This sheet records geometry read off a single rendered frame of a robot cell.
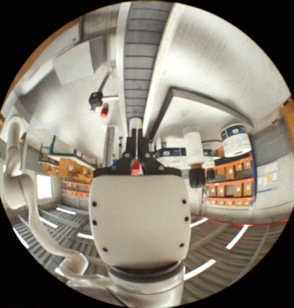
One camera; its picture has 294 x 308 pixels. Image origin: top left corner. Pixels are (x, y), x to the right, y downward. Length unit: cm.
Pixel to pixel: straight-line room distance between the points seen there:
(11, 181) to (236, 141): 101
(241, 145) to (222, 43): 48
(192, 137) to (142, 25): 47
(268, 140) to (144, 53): 451
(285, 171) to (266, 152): 139
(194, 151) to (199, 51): 40
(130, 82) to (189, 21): 27
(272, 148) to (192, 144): 423
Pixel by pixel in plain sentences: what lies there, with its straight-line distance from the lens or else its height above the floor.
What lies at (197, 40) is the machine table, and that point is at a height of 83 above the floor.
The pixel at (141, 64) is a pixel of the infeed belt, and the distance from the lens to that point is 27.
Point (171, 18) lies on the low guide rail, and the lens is 21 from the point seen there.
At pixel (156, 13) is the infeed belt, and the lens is 25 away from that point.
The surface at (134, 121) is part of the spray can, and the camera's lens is 41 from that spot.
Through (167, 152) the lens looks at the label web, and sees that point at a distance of 66.
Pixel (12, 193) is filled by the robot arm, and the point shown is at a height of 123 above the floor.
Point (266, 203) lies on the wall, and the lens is 479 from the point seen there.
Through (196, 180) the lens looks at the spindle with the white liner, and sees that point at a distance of 46.
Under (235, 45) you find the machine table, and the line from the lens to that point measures 39.
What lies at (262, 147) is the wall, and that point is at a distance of 455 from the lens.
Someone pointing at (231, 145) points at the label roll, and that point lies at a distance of 60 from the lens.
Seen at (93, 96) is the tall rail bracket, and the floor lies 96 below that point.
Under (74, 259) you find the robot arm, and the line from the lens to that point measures 53.
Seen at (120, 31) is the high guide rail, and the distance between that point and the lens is 16.
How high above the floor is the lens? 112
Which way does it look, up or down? 14 degrees down
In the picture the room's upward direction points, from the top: 178 degrees clockwise
